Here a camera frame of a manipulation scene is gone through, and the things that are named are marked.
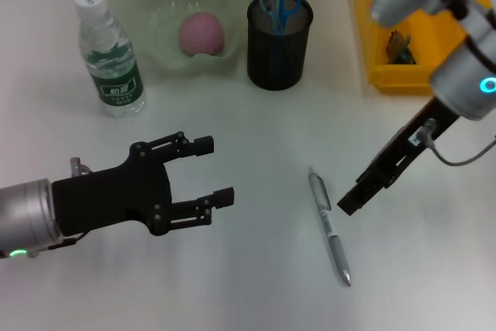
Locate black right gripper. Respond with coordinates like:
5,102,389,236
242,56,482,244
336,97,460,216

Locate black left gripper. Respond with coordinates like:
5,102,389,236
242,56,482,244
51,132,236,237

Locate silver ballpoint pen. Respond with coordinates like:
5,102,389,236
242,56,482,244
308,167,353,288

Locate pink toy peach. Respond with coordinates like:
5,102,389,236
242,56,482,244
177,12,226,57

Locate clear green-label water bottle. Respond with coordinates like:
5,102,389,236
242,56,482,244
74,0,148,118

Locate green plastic wrapper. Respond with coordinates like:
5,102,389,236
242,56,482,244
385,29,419,66

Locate blue scissors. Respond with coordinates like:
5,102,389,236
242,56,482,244
258,0,302,76

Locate black mesh pen holder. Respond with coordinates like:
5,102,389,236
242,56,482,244
246,0,314,91

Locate translucent green fruit plate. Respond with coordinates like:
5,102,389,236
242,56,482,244
108,0,252,76

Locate yellow plastic bin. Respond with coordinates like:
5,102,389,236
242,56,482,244
353,0,496,95

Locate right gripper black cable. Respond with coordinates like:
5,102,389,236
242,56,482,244
420,118,496,167

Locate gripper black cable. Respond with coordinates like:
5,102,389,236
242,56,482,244
420,118,496,167
26,157,96,259

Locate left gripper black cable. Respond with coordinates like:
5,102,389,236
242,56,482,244
26,157,96,259

